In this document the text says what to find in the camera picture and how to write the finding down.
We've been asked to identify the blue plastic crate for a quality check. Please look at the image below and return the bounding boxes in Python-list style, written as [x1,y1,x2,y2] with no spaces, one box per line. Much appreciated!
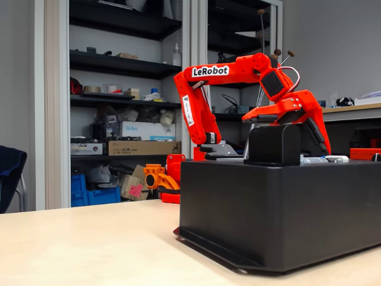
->
[86,186,121,206]
[70,174,88,208]

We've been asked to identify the orange printed part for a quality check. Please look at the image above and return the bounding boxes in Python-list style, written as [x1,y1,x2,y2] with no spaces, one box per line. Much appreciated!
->
[143,163,181,194]

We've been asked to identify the black probe holder bracket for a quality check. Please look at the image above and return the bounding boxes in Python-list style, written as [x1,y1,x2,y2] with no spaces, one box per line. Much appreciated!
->
[199,144,245,161]

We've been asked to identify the stack of white papers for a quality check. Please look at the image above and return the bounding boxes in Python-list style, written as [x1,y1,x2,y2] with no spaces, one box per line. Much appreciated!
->
[355,91,381,106]

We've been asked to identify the white Weller box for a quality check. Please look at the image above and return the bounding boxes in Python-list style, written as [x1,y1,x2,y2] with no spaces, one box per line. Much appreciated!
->
[118,121,176,141]

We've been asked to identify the black cable bundle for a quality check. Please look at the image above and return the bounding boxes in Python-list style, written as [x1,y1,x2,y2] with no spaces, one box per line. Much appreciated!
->
[221,94,241,116]

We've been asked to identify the metal coat stand wooden knobs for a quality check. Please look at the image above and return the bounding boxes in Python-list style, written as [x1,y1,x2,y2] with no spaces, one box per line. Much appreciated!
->
[242,8,295,159]

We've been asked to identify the metal door hinge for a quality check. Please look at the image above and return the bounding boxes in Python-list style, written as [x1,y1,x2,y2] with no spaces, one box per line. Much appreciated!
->
[299,154,330,166]

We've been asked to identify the dark blue chair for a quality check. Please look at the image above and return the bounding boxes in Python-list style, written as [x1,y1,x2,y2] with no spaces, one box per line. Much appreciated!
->
[0,145,28,215]

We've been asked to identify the wooden top desk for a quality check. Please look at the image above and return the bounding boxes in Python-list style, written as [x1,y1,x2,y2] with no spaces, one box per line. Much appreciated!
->
[301,102,381,161]

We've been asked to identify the printed white flat box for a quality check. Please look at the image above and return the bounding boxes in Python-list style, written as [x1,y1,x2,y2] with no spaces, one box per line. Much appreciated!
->
[70,142,104,156]

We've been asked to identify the long brown cardboard box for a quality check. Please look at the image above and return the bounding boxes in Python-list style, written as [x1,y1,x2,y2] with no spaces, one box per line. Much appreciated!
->
[107,140,182,156]

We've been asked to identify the cardboard box with pink sticker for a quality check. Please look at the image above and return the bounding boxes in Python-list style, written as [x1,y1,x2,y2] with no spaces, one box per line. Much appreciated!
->
[120,164,150,201]

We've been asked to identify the black flexible tripod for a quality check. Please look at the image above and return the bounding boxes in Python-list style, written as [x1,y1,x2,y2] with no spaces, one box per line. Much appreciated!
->
[216,52,236,64]

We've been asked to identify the white plastic bottle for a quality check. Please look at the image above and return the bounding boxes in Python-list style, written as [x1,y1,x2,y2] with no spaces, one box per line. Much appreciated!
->
[172,43,182,67]

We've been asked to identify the white crumpled cloth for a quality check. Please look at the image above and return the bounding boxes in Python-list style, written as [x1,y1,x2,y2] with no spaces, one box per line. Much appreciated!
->
[143,91,166,103]

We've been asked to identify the white hinge end block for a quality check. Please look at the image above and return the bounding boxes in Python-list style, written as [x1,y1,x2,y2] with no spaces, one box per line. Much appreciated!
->
[324,155,349,164]

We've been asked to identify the red object on shelf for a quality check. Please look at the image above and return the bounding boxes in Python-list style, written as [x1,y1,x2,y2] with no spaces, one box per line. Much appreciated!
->
[70,76,84,95]

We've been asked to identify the small wooden box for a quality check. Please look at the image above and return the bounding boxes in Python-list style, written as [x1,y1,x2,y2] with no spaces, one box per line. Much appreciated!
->
[123,88,140,101]

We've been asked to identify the black task board box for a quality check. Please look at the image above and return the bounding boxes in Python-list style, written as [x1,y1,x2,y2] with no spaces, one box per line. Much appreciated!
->
[173,159,381,275]

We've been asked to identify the grey metal shelving cabinet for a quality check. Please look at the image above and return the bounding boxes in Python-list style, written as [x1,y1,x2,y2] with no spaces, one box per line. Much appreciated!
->
[190,0,283,163]
[44,0,191,209]

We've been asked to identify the red display module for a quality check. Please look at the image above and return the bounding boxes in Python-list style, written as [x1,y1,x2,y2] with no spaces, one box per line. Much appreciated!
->
[350,148,381,161]

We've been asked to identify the metal chair frame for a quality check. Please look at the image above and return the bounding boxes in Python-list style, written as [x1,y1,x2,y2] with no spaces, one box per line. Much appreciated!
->
[14,174,29,212]

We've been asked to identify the white servo cable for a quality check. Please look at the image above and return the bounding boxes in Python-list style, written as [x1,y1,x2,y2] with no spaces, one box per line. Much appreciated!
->
[278,66,301,94]

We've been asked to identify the red printed table clamp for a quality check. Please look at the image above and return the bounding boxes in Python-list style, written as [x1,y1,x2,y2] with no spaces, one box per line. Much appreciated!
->
[160,192,181,205]

